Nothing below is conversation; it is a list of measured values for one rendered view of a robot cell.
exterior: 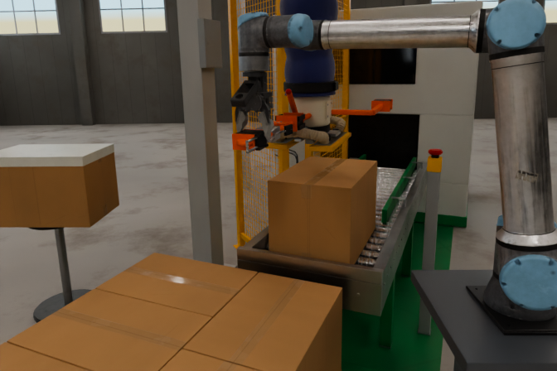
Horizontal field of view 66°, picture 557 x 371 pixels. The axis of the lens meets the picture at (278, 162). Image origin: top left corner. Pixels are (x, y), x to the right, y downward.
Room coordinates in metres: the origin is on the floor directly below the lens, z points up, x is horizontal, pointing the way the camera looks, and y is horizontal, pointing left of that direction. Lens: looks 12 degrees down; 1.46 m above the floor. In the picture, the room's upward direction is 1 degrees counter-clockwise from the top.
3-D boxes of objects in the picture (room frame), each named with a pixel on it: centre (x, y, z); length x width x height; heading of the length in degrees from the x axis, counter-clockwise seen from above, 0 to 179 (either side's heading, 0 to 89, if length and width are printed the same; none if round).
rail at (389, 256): (2.78, -0.88, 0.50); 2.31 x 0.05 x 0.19; 157
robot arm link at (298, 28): (1.31, -0.04, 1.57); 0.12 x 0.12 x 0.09; 66
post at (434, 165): (2.16, -0.80, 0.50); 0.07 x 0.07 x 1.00; 67
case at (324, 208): (2.15, -0.25, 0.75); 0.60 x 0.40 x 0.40; 157
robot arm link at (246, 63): (1.35, 0.07, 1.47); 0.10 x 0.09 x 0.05; 67
